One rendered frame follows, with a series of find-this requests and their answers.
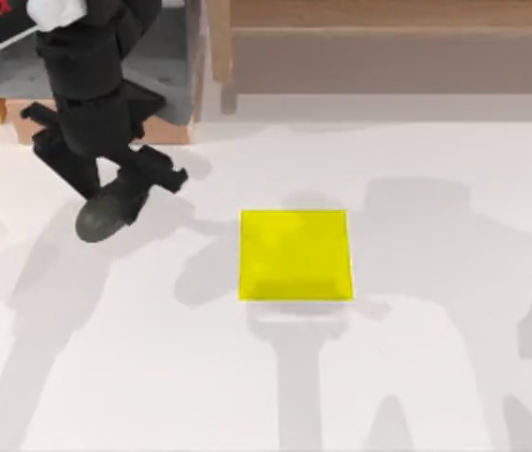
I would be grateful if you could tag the dark grey rounded object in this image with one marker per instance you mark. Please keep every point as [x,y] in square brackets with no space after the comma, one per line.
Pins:
[98,219]

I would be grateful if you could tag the grey pierced drawer inside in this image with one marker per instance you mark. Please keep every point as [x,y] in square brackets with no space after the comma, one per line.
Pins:
[20,70]

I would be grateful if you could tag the flat yellow square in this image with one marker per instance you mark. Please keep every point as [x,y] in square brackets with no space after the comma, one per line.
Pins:
[296,256]

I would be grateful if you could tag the wooden cupboard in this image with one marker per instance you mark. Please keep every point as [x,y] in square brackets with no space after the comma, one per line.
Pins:
[388,52]

